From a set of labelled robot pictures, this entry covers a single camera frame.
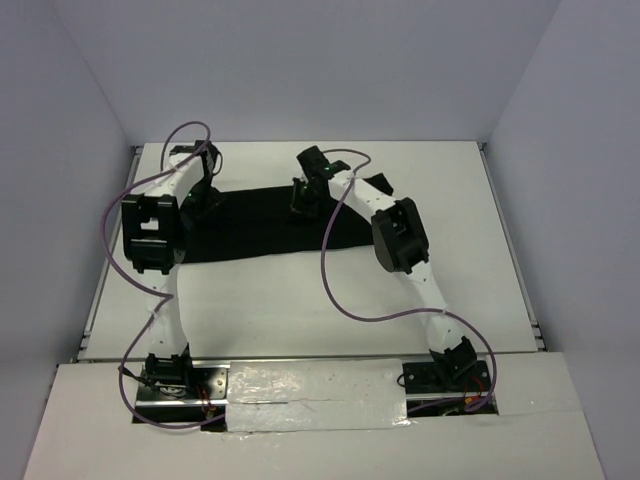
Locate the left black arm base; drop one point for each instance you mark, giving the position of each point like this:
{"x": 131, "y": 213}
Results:
{"x": 203, "y": 402}

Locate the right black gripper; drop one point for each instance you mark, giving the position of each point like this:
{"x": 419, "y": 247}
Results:
{"x": 299, "y": 207}

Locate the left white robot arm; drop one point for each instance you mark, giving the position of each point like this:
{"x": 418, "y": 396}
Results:
{"x": 155, "y": 227}

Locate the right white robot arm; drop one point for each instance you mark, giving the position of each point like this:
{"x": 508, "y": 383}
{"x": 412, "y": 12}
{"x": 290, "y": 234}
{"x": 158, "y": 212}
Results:
{"x": 400, "y": 244}

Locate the silver foil-covered panel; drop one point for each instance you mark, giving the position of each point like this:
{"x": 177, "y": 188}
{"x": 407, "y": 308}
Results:
{"x": 320, "y": 395}

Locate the black t-shirt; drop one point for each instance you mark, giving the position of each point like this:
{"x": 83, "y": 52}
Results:
{"x": 253, "y": 223}

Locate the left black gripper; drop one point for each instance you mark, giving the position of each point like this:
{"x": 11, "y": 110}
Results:
{"x": 215, "y": 205}

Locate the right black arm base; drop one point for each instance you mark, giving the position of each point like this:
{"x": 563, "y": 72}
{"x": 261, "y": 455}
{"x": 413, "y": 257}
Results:
{"x": 429, "y": 396}

